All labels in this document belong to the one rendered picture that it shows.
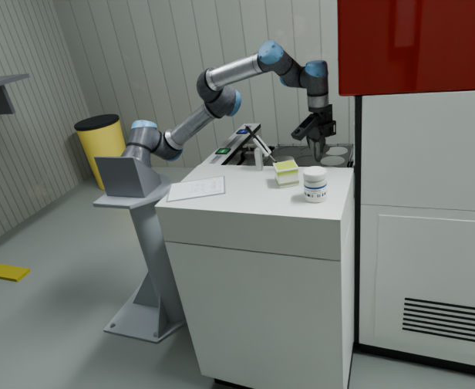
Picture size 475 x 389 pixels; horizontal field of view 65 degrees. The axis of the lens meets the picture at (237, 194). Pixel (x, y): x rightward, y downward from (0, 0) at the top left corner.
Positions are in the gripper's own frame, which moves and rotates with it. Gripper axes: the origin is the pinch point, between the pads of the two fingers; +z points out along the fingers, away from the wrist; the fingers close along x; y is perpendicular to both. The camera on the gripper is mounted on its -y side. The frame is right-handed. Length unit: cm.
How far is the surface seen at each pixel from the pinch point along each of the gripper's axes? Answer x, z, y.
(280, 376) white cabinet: -17, 76, -38
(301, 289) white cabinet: -25.8, 29.0, -31.3
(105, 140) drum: 269, 44, -32
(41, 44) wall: 332, -47, -53
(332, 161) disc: 5.7, 7.3, 13.7
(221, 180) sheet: 12.8, 0.4, -34.8
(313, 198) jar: -23.9, -0.9, -22.4
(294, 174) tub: -10.7, -3.8, -18.7
